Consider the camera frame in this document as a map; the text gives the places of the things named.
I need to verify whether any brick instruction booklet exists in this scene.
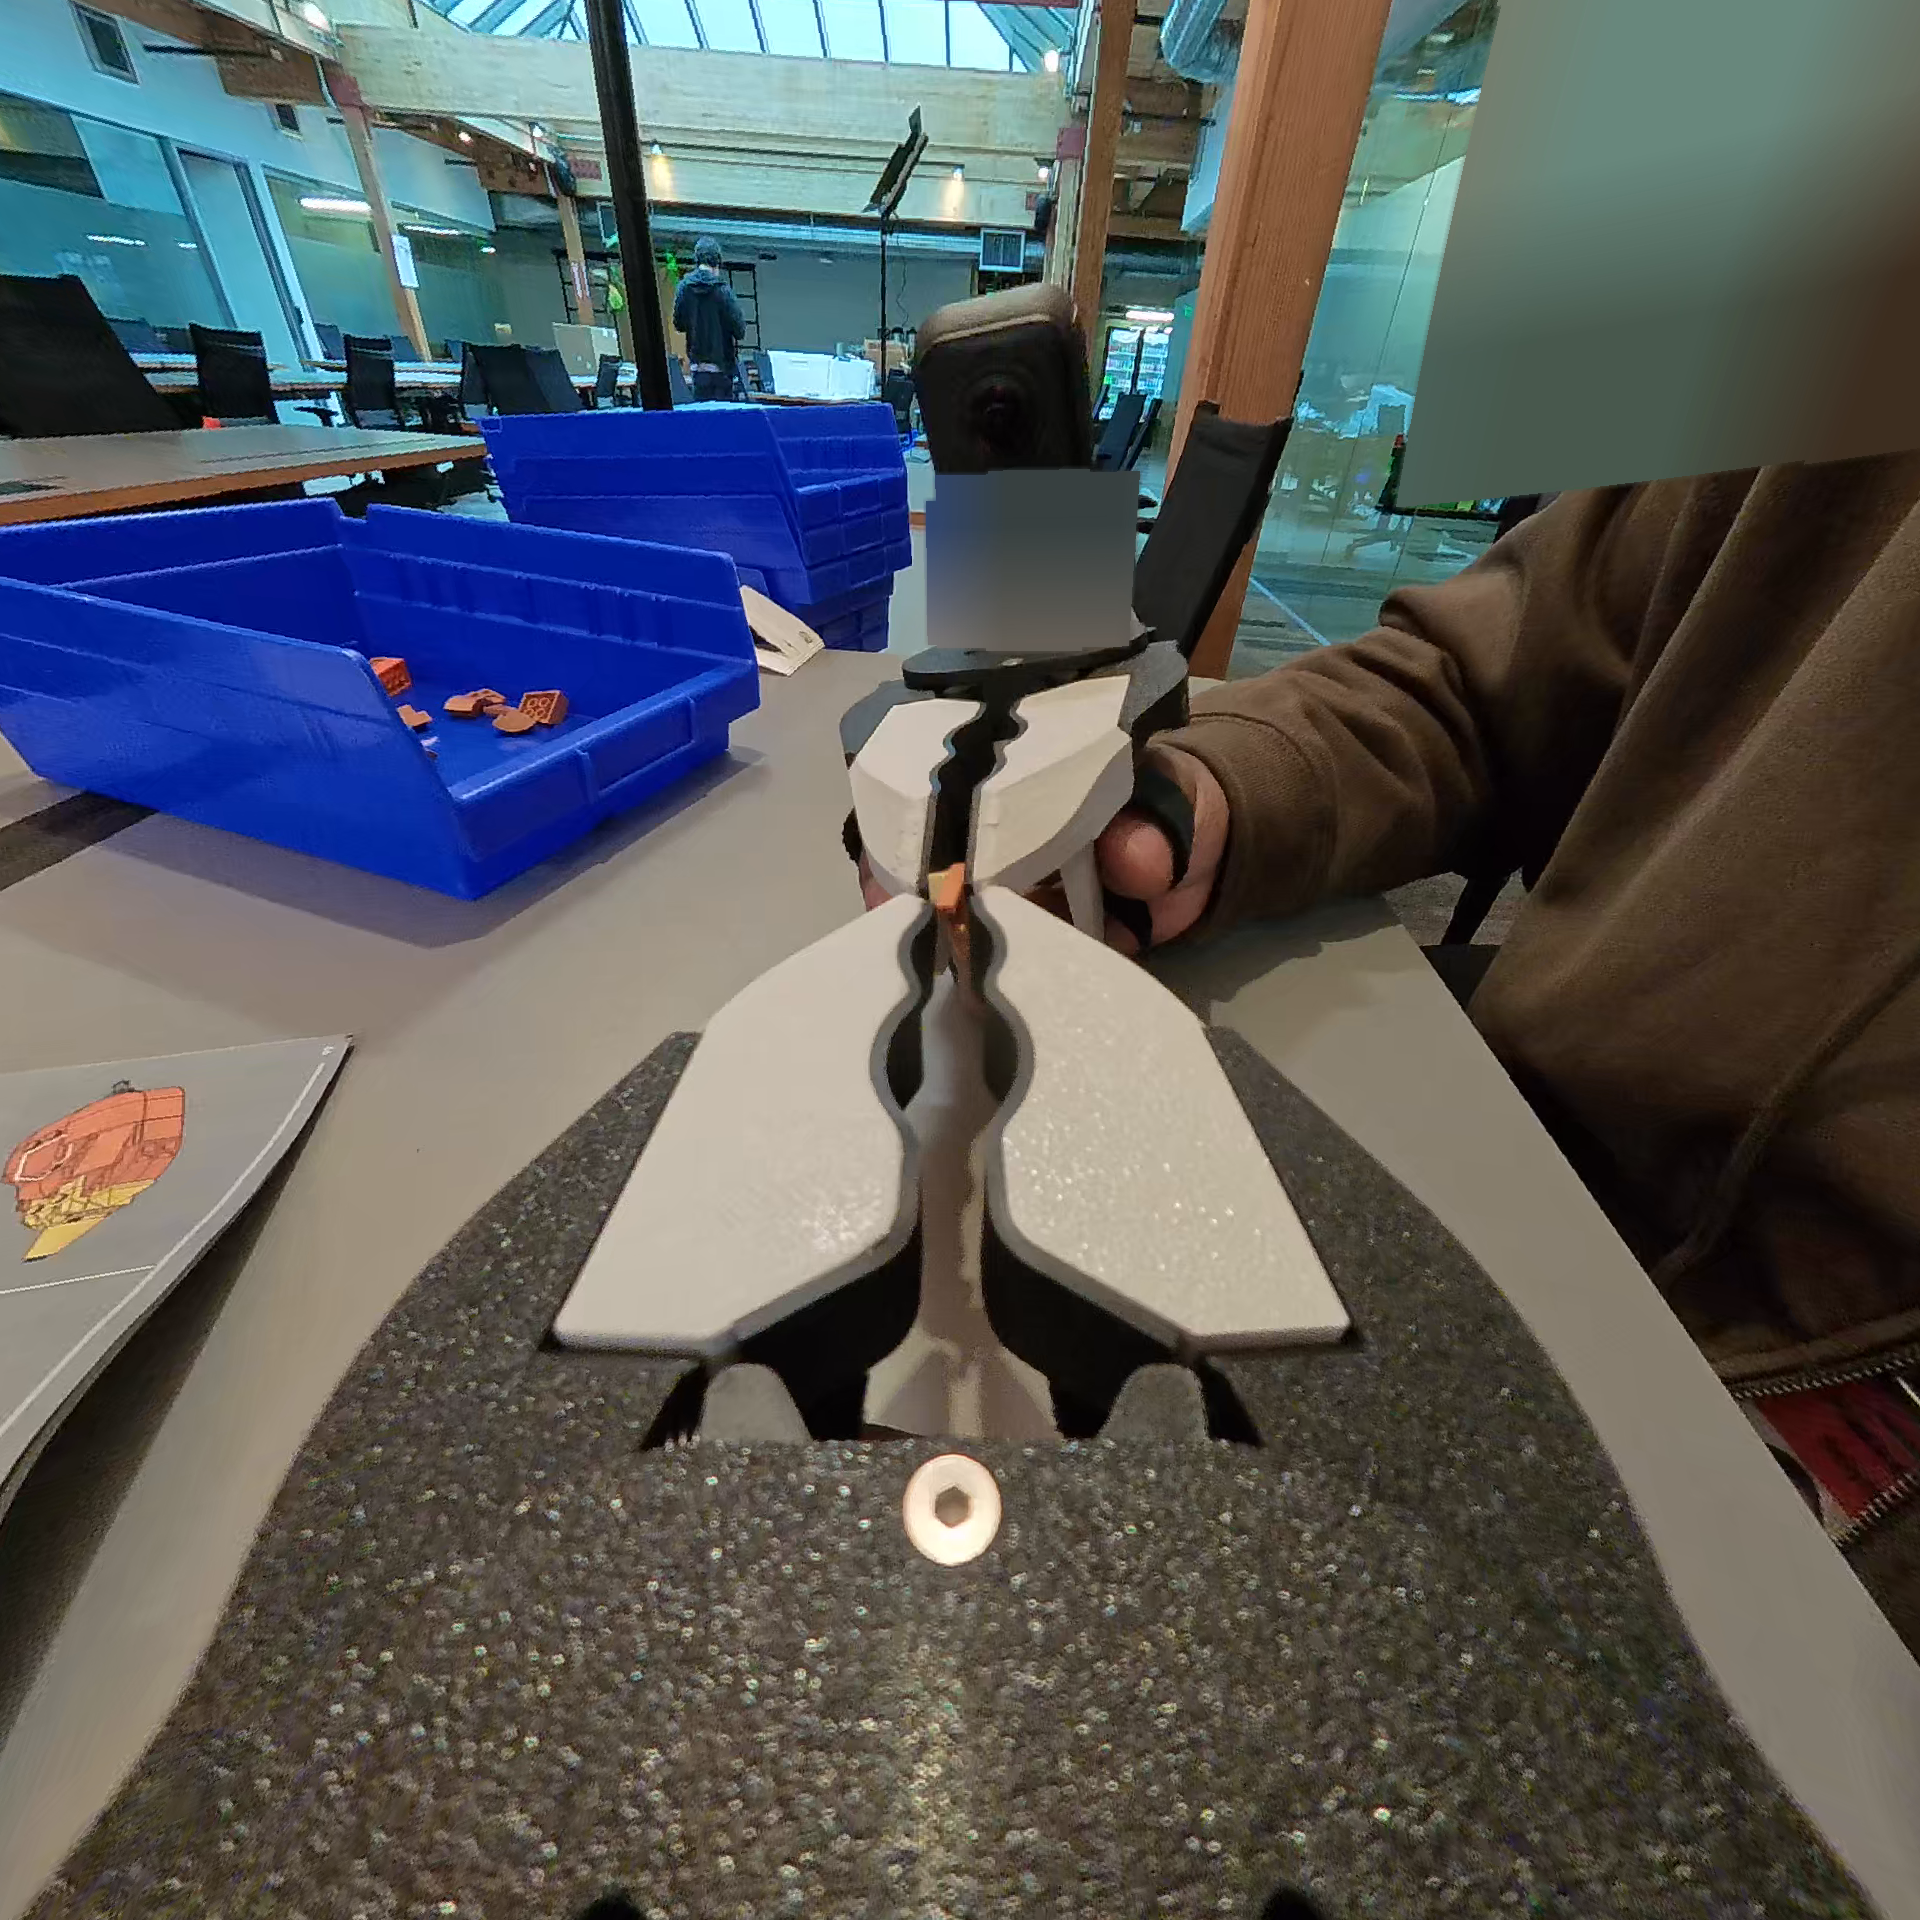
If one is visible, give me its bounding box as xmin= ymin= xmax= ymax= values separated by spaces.
xmin=0 ymin=1034 xmax=357 ymax=1503

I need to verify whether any stack of blue bins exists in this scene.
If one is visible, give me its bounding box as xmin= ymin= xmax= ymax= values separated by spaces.
xmin=481 ymin=401 xmax=913 ymax=656

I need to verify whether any black metal pole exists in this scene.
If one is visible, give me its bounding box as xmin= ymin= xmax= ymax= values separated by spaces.
xmin=582 ymin=0 xmax=675 ymax=412

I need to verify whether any grey desk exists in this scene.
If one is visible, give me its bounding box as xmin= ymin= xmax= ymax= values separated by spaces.
xmin=0 ymin=644 xmax=1847 ymax=1920

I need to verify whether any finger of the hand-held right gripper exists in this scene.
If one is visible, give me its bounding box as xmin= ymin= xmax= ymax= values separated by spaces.
xmin=843 ymin=697 xmax=976 ymax=904
xmin=966 ymin=673 xmax=1137 ymax=899

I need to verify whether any wooden pillar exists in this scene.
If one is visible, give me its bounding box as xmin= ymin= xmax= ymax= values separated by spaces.
xmin=1168 ymin=0 xmax=1400 ymax=681
xmin=1067 ymin=0 xmax=1137 ymax=296

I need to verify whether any person's right forearm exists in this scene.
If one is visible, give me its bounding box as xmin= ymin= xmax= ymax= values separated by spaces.
xmin=1183 ymin=497 xmax=1653 ymax=924

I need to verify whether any studio light on stand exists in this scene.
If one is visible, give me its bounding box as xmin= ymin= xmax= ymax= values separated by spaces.
xmin=863 ymin=106 xmax=932 ymax=408

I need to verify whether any black chair back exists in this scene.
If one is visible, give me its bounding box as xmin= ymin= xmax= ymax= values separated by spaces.
xmin=1134 ymin=402 xmax=1295 ymax=666

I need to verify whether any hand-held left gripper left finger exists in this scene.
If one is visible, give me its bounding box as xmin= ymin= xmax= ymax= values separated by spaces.
xmin=555 ymin=896 xmax=924 ymax=1360

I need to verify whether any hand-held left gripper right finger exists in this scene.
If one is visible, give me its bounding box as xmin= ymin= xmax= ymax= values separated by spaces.
xmin=976 ymin=888 xmax=1352 ymax=1356

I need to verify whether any long wooden table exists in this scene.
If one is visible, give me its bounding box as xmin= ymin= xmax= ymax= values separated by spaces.
xmin=0 ymin=426 xmax=491 ymax=529

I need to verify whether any person's right hand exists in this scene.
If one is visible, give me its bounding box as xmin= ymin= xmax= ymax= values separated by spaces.
xmin=855 ymin=743 xmax=1233 ymax=956

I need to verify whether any blue plastic bin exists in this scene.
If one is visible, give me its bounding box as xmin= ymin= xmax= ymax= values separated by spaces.
xmin=0 ymin=499 xmax=763 ymax=904

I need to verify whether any white paper sheet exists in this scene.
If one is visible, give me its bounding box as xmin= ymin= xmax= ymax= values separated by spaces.
xmin=739 ymin=584 xmax=827 ymax=680

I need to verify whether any red patterned cloth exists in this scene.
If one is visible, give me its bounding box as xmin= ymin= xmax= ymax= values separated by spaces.
xmin=1743 ymin=1371 xmax=1920 ymax=1549

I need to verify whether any black office chair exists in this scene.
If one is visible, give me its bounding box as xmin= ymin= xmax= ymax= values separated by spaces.
xmin=187 ymin=323 xmax=280 ymax=433
xmin=457 ymin=344 xmax=588 ymax=420
xmin=0 ymin=274 xmax=191 ymax=442

